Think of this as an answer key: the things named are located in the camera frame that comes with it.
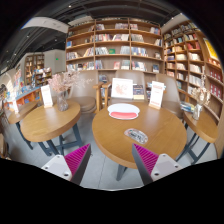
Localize round wooden right table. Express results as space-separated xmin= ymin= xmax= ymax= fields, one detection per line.
xmin=176 ymin=111 xmax=218 ymax=165

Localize beige armchair right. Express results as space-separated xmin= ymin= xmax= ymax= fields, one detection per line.
xmin=156 ymin=74 xmax=183 ymax=119

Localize far left wooden table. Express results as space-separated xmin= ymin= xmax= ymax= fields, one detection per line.
xmin=8 ymin=101 xmax=37 ymax=149

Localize white sign card table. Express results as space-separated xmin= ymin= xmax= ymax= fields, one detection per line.
xmin=41 ymin=85 xmax=53 ymax=108
xmin=149 ymin=81 xmax=164 ymax=109

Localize round wooden centre table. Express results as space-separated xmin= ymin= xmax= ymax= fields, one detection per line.
xmin=92 ymin=102 xmax=187 ymax=181

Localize blue book display stand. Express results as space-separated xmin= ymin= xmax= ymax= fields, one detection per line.
xmin=16 ymin=87 xmax=41 ymax=106

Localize glass vase white dried flowers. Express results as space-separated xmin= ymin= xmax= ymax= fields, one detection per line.
xmin=192 ymin=75 xmax=211 ymax=120

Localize large wooden bookshelf centre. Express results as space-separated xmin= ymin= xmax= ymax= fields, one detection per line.
xmin=64 ymin=17 xmax=166 ymax=75

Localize beige armchair left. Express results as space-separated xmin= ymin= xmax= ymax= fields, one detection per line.
xmin=68 ymin=70 xmax=103 ymax=113

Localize far left wooden bookshelf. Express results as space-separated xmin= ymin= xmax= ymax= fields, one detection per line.
xmin=25 ymin=54 xmax=44 ymax=86

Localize wooden bookshelf right wall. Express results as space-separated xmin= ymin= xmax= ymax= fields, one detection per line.
xmin=162 ymin=20 xmax=224 ymax=123

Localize white red oval mouse pad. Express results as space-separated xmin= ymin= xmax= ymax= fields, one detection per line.
xmin=108 ymin=103 xmax=140 ymax=120

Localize beige armchair centre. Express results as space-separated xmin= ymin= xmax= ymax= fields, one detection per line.
xmin=103 ymin=70 xmax=147 ymax=106

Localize white sign card left table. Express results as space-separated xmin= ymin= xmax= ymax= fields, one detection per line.
xmin=41 ymin=85 xmax=53 ymax=108

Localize book on chair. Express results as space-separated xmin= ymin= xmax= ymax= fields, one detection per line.
xmin=133 ymin=85 xmax=144 ymax=100

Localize beige armchair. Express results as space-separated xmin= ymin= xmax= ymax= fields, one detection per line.
xmin=156 ymin=74 xmax=183 ymax=119
xmin=103 ymin=70 xmax=147 ymax=106
xmin=68 ymin=70 xmax=103 ymax=113

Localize white picture board on chair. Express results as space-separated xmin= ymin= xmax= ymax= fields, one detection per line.
xmin=111 ymin=78 xmax=133 ymax=99

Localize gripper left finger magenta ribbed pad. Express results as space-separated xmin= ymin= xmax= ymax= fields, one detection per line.
xmin=41 ymin=143 xmax=92 ymax=186

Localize round wooden left table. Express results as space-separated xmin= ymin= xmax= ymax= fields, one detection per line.
xmin=20 ymin=99 xmax=83 ymax=156

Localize glass vase pink dried flowers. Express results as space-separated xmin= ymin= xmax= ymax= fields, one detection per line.
xmin=48 ymin=71 xmax=85 ymax=111

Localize round wooden table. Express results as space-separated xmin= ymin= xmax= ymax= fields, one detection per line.
xmin=176 ymin=111 xmax=218 ymax=165
xmin=92 ymin=102 xmax=187 ymax=181
xmin=20 ymin=99 xmax=83 ymax=156

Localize white sign card centre table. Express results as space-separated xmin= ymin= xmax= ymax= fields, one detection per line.
xmin=149 ymin=81 xmax=164 ymax=109

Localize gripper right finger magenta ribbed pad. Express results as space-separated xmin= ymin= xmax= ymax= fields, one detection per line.
xmin=131 ymin=143 xmax=184 ymax=186

